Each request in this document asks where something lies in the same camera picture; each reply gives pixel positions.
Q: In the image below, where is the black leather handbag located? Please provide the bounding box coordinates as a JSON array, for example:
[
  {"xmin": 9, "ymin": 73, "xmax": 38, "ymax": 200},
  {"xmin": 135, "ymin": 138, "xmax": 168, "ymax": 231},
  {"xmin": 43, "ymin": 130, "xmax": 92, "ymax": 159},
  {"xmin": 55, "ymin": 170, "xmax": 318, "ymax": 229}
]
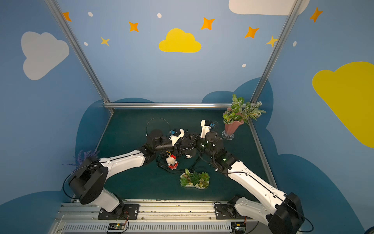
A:
[{"xmin": 155, "ymin": 143, "xmax": 197, "ymax": 173}]

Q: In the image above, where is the white kitty plush charm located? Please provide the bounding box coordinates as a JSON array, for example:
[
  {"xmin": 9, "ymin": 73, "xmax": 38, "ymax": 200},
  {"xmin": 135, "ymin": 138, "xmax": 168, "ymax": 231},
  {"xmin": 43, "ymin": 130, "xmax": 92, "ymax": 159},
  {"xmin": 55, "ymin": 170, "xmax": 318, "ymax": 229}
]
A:
[{"xmin": 166, "ymin": 151, "xmax": 179, "ymax": 170}]

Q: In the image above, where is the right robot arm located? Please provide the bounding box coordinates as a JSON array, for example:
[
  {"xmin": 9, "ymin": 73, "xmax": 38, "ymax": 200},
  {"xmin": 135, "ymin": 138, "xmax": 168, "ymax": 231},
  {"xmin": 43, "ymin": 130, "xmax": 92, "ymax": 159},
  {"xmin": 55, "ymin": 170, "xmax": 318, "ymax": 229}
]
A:
[{"xmin": 185, "ymin": 131, "xmax": 307, "ymax": 234}]

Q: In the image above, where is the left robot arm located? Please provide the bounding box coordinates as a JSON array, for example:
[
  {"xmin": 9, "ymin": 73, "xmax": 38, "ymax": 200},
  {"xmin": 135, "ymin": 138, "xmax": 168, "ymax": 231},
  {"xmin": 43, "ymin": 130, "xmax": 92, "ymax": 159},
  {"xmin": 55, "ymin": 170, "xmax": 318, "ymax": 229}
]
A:
[{"xmin": 67, "ymin": 129, "xmax": 197, "ymax": 215}]

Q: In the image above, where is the succulent plants white tray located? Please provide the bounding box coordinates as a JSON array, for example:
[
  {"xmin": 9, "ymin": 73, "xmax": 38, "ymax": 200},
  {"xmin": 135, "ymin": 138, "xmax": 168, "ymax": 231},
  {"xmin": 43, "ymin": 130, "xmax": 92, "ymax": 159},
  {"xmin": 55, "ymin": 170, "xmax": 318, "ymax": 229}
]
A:
[{"xmin": 180, "ymin": 169, "xmax": 210, "ymax": 190}]

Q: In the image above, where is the pink vase with plant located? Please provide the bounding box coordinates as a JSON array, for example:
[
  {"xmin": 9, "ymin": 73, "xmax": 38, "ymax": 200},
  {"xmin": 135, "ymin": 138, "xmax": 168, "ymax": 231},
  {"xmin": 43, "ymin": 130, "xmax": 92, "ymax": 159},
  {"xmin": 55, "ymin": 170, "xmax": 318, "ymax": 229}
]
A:
[{"xmin": 222, "ymin": 94, "xmax": 266, "ymax": 140}]

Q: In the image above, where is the right green circuit board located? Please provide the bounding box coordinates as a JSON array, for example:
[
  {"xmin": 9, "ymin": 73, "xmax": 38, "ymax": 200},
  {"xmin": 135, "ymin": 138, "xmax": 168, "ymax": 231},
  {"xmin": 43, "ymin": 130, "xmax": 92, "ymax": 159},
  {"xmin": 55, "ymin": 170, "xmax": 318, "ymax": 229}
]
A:
[{"xmin": 231, "ymin": 222, "xmax": 246, "ymax": 234}]

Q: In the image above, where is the green circuit board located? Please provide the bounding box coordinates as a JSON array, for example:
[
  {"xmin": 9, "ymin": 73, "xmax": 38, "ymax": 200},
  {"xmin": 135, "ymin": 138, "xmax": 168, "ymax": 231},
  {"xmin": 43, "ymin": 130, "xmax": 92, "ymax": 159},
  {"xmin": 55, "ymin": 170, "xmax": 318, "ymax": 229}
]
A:
[
  {"xmin": 107, "ymin": 222, "xmax": 127, "ymax": 233},
  {"xmin": 231, "ymin": 222, "xmax": 246, "ymax": 234}
]

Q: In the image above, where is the purple lavender plant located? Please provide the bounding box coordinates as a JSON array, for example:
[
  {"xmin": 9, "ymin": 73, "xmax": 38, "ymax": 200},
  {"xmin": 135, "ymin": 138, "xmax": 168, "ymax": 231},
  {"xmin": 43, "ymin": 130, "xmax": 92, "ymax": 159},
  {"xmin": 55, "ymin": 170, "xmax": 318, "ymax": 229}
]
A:
[{"xmin": 63, "ymin": 150, "xmax": 100, "ymax": 169}]

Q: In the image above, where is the left green circuit board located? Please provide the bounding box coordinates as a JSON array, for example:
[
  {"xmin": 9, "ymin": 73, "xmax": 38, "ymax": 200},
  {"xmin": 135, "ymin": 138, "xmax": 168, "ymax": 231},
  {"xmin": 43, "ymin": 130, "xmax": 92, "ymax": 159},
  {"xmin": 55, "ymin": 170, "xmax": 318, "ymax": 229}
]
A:
[{"xmin": 107, "ymin": 222, "xmax": 127, "ymax": 233}]

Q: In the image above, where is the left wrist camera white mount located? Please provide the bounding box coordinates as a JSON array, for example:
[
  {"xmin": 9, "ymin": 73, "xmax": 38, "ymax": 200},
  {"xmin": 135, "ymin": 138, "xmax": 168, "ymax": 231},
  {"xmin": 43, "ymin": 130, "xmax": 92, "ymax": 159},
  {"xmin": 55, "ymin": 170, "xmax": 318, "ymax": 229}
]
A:
[{"xmin": 169, "ymin": 129, "xmax": 185, "ymax": 146}]

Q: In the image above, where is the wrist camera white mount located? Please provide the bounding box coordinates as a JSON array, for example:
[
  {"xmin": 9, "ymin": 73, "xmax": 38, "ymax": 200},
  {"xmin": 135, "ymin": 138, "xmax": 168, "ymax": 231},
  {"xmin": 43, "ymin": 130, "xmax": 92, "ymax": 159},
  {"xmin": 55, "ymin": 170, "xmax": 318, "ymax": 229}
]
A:
[
  {"xmin": 200, "ymin": 120, "xmax": 216, "ymax": 138},
  {"xmin": 169, "ymin": 129, "xmax": 185, "ymax": 146}
]

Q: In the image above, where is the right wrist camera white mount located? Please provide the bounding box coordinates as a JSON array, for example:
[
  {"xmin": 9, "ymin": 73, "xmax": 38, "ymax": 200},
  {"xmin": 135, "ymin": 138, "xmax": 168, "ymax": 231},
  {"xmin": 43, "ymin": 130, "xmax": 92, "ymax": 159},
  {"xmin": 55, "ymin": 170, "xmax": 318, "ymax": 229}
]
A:
[{"xmin": 200, "ymin": 120, "xmax": 216, "ymax": 138}]

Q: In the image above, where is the front aluminium rail bench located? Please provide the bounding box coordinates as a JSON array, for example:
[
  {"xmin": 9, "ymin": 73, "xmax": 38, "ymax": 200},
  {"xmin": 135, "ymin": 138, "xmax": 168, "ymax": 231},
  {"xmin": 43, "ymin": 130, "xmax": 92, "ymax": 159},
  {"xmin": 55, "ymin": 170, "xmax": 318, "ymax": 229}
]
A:
[{"xmin": 49, "ymin": 199, "xmax": 271, "ymax": 234}]

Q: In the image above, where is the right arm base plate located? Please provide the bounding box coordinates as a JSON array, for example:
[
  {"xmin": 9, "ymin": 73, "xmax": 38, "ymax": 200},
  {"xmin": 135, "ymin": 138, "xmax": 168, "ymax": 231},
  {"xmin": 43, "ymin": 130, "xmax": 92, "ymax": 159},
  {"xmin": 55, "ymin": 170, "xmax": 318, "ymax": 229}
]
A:
[{"xmin": 213, "ymin": 201, "xmax": 245, "ymax": 220}]

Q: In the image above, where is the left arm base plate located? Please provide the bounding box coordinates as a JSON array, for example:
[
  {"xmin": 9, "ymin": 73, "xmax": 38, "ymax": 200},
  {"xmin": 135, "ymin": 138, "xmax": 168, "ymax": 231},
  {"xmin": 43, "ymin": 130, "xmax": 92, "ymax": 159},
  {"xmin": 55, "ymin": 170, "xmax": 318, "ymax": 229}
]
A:
[{"xmin": 97, "ymin": 204, "xmax": 140, "ymax": 220}]

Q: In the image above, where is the aluminium back rail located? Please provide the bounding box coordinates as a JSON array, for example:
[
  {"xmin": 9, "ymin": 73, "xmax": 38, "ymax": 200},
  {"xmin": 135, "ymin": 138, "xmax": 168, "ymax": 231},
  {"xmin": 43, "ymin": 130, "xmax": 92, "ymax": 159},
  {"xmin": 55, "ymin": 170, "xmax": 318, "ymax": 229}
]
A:
[{"xmin": 103, "ymin": 101, "xmax": 258, "ymax": 110}]

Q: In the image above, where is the aluminium right post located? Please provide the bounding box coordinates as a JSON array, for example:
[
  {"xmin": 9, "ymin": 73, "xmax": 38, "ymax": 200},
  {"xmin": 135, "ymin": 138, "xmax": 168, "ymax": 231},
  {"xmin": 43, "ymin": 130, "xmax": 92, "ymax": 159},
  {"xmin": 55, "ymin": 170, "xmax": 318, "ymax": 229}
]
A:
[{"xmin": 250, "ymin": 0, "xmax": 309, "ymax": 103}]

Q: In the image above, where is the aluminium post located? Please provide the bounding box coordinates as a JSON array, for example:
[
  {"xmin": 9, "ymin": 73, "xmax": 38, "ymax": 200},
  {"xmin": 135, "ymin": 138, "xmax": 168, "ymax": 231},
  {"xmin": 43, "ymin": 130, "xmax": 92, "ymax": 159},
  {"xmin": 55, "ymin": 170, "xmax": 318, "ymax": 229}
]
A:
[
  {"xmin": 45, "ymin": 0, "xmax": 110, "ymax": 107},
  {"xmin": 250, "ymin": 0, "xmax": 309, "ymax": 103}
]

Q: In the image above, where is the aluminium left post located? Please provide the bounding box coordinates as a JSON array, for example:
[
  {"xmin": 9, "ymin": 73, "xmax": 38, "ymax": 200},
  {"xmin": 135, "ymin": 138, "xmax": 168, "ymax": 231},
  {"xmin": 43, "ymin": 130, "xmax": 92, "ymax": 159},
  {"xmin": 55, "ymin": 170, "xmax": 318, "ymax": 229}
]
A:
[{"xmin": 45, "ymin": 0, "xmax": 110, "ymax": 107}]

